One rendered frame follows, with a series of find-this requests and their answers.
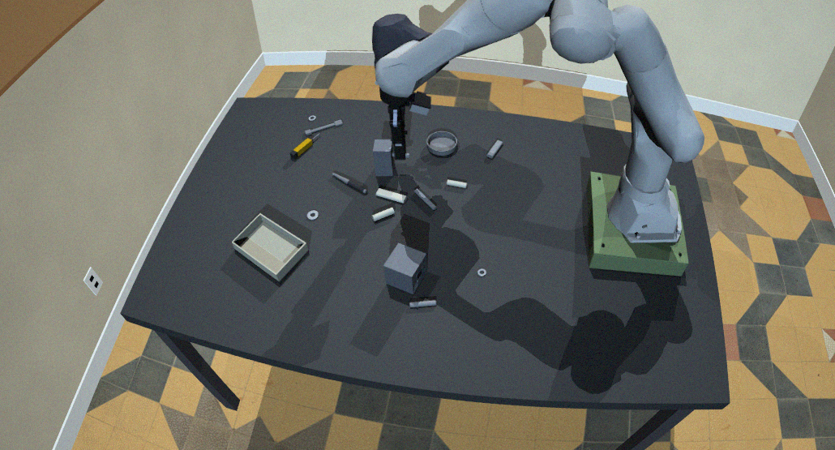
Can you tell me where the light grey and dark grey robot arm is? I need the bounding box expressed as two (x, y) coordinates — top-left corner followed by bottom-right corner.
(372, 0), (704, 243)

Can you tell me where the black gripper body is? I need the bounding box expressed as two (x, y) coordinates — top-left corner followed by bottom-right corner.
(379, 88), (412, 118)

